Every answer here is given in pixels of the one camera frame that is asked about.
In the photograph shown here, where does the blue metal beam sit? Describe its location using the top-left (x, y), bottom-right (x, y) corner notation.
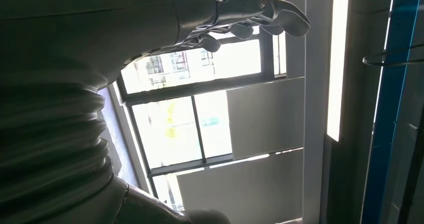
top-left (361, 0), bottom-right (424, 224)

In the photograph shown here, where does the long ceiling light strip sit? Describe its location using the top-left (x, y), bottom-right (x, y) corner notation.
top-left (326, 0), bottom-right (350, 143)

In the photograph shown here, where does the black hanging cable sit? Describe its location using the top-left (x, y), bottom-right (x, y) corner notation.
top-left (362, 43), bottom-right (424, 67)

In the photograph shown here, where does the black metal post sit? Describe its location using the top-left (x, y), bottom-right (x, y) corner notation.
top-left (395, 109), bottom-right (424, 224)

